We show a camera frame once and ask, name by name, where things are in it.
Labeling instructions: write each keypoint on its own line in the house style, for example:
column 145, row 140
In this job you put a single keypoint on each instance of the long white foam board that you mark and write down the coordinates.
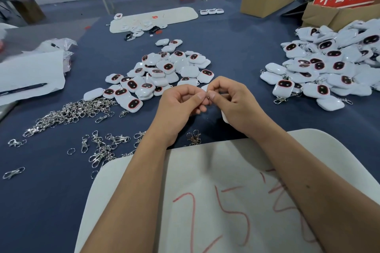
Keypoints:
column 181, row 15

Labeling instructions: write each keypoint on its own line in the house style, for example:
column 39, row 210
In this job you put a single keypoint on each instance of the person's right hand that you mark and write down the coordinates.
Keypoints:
column 240, row 110

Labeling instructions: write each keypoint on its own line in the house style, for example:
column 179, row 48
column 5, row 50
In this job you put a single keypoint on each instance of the white tag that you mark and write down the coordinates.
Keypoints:
column 224, row 118

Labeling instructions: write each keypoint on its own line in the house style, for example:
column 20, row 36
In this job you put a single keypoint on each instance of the black pen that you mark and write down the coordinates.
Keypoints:
column 22, row 89

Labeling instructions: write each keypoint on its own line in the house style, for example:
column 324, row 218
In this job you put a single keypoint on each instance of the white foam board red marks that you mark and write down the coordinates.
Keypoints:
column 237, row 173

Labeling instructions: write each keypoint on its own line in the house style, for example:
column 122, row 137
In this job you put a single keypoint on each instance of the person's left hand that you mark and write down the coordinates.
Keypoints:
column 175, row 113

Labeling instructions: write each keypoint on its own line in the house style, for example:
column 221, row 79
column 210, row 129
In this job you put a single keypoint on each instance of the person's left forearm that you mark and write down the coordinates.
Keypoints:
column 127, row 199

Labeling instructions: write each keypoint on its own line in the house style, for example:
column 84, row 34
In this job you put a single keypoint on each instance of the white paper sheet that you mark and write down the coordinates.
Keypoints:
column 31, row 69

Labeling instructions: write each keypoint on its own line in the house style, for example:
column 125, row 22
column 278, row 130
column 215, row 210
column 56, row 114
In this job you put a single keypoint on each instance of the person's right forearm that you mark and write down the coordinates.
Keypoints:
column 320, row 187

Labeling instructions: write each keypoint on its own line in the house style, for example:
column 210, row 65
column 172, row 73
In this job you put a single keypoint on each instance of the flat brown cardboard box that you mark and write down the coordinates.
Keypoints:
column 325, row 17

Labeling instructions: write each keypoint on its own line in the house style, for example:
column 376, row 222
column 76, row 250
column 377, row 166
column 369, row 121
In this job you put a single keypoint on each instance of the small white plastic part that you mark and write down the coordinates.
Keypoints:
column 203, row 11
column 211, row 11
column 219, row 11

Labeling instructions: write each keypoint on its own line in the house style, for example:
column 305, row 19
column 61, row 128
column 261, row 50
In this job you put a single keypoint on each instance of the white plastic bag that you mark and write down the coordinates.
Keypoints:
column 7, row 25

